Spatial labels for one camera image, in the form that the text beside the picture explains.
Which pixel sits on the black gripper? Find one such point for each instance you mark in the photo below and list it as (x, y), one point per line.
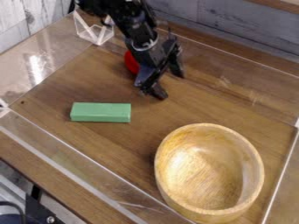
(162, 56)

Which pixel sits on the red plush strawberry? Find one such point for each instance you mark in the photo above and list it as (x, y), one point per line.
(131, 64)

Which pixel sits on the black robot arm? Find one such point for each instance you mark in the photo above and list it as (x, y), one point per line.
(134, 18)

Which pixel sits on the green rectangular block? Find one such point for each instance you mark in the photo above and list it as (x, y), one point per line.
(100, 112)

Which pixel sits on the wooden bowl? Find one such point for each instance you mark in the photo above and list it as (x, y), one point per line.
(208, 172)

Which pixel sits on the clear acrylic corner bracket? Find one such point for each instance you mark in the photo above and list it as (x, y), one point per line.
(98, 34)

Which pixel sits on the clear acrylic tray wall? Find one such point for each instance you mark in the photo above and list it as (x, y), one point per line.
(96, 165)

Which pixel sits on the black clamp bracket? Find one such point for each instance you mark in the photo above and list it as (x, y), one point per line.
(38, 214)

